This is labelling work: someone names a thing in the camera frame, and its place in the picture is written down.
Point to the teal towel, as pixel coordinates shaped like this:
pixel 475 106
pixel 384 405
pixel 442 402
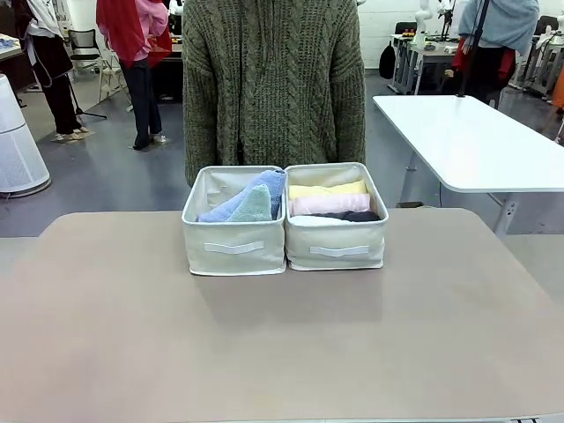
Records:
pixel 251 207

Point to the lavender blue towel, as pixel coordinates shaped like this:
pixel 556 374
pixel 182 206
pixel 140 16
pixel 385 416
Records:
pixel 260 189

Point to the white towel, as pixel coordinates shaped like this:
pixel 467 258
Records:
pixel 313 219

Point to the pink towel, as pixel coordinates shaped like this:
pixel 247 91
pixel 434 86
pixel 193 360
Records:
pixel 330 203

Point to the dark grey towel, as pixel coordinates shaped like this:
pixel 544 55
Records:
pixel 357 216

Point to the small white robot arm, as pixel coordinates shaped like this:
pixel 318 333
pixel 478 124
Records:
pixel 423 17

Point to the person's left forearm green sleeve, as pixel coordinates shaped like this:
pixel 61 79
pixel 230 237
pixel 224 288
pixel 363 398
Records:
pixel 352 123

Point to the person's right forearm green sleeve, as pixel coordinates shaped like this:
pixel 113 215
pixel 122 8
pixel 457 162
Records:
pixel 196 132

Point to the yellow rolled towel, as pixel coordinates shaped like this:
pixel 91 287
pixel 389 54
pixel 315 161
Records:
pixel 326 189

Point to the beige fabric storage bin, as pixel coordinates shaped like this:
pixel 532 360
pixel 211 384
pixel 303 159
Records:
pixel 337 247
pixel 233 247

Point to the person in green knit sweater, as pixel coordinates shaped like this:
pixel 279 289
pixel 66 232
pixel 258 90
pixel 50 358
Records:
pixel 286 88

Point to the dark workbench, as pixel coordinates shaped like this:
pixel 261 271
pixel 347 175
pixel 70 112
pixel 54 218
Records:
pixel 174 66

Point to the black backpack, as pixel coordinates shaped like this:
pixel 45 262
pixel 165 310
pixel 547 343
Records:
pixel 388 61

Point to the grey metal desk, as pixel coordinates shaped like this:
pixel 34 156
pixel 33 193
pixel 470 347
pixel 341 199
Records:
pixel 410 57

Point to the white rectangular table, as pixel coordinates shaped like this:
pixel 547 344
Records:
pixel 484 141

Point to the person in red shawl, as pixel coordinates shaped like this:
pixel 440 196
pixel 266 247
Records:
pixel 121 31

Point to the black slanted stand pole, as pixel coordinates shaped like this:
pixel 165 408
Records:
pixel 474 48

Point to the grey mesh office chair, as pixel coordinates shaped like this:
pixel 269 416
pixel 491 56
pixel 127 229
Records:
pixel 83 42

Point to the white cylindrical air purifier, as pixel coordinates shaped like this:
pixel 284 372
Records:
pixel 20 145

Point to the person in light blue shawl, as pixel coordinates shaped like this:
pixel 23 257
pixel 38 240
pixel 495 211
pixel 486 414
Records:
pixel 502 22

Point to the orange cloth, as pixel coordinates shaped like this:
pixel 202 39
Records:
pixel 559 94

